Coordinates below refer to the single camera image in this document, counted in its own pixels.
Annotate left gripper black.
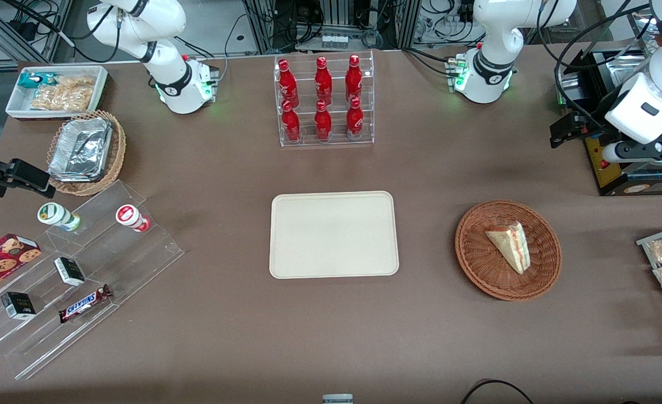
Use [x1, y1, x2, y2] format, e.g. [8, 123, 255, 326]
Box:
[550, 109, 610, 149]

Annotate triangular sandwich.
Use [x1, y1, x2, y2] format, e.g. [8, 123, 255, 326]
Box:
[485, 221, 532, 275]

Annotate oval wicker basket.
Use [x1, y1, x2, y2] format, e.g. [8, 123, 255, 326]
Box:
[45, 110, 127, 196]

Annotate round brown wicker basket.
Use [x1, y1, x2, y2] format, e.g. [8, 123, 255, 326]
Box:
[455, 200, 562, 302]

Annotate beige rectangular serving tray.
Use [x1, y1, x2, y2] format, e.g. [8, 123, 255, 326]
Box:
[269, 191, 400, 279]

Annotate green lid yogurt cup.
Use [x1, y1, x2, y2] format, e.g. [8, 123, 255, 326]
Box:
[36, 202, 81, 232]

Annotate stacked aluminium foil containers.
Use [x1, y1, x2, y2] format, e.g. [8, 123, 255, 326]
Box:
[48, 116, 113, 182]

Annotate black hot food display case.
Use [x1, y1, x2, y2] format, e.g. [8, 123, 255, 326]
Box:
[555, 48, 662, 197]

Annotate white rectangular snack bin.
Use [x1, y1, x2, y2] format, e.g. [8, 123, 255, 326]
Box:
[5, 65, 109, 121]

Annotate red cookie box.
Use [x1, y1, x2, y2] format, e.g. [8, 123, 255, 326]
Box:
[0, 233, 43, 299]

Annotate clear bag of chips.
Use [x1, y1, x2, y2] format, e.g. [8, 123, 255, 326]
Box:
[30, 75, 97, 112]

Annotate green snack packet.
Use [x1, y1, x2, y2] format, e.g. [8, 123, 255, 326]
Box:
[17, 71, 60, 90]

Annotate small black white box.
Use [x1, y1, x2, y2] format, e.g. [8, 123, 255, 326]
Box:
[53, 256, 86, 287]
[0, 291, 37, 321]

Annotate red lid yogurt cup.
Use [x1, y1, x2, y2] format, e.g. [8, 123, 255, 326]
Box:
[115, 204, 151, 233]

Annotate Snickers chocolate bar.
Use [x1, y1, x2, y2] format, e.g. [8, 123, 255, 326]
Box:
[58, 283, 113, 324]

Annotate clear acrylic stepped display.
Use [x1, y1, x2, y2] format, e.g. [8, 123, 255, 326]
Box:
[0, 179, 186, 381]

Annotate red cola bottle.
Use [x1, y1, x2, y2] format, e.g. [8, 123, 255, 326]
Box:
[345, 54, 363, 103]
[314, 100, 333, 143]
[345, 97, 365, 141]
[281, 100, 302, 143]
[278, 59, 300, 108]
[314, 56, 334, 105]

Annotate clear acrylic bottle rack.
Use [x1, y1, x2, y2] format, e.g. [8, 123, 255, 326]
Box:
[273, 50, 375, 148]

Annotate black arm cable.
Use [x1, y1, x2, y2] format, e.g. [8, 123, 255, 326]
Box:
[537, 0, 655, 133]

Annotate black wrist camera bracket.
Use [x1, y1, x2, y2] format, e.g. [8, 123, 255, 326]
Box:
[600, 139, 662, 165]

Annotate aluminium frame rack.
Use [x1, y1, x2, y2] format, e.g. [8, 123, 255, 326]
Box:
[241, 0, 422, 52]

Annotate black floor cable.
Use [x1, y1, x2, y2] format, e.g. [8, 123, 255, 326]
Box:
[459, 379, 536, 404]

